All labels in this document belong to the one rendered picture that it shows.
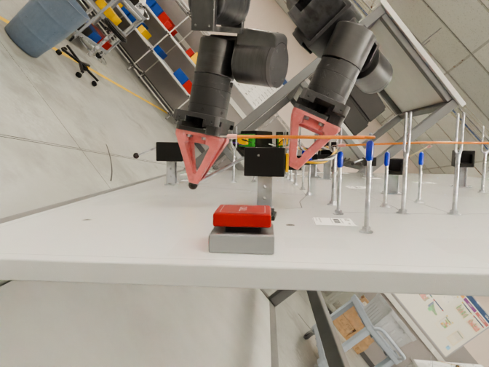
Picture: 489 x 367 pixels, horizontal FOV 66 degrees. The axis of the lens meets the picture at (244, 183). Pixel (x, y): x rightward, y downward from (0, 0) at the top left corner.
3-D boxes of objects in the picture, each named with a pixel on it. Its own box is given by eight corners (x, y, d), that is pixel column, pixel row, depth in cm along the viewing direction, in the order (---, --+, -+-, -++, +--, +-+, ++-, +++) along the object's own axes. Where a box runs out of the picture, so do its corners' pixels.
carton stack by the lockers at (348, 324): (330, 320, 758) (364, 296, 750) (329, 315, 791) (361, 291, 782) (358, 356, 750) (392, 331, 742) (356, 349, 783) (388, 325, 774)
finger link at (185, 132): (223, 185, 60) (234, 126, 59) (211, 189, 53) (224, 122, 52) (182, 175, 61) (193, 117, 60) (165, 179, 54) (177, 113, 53)
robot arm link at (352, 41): (332, 11, 51) (370, 15, 48) (354, 36, 56) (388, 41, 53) (311, 59, 52) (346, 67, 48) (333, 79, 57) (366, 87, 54)
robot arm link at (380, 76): (287, 28, 57) (332, -18, 54) (323, 62, 66) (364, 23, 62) (326, 80, 51) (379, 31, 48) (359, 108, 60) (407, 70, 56)
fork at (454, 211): (463, 215, 53) (471, 111, 51) (450, 215, 53) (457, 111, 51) (457, 212, 54) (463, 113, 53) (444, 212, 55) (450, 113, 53)
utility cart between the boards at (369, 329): (305, 377, 391) (379, 323, 381) (301, 332, 500) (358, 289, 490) (336, 416, 389) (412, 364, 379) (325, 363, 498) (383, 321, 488)
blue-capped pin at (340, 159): (332, 212, 53) (334, 151, 52) (343, 213, 53) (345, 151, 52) (332, 215, 52) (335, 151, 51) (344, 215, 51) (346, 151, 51)
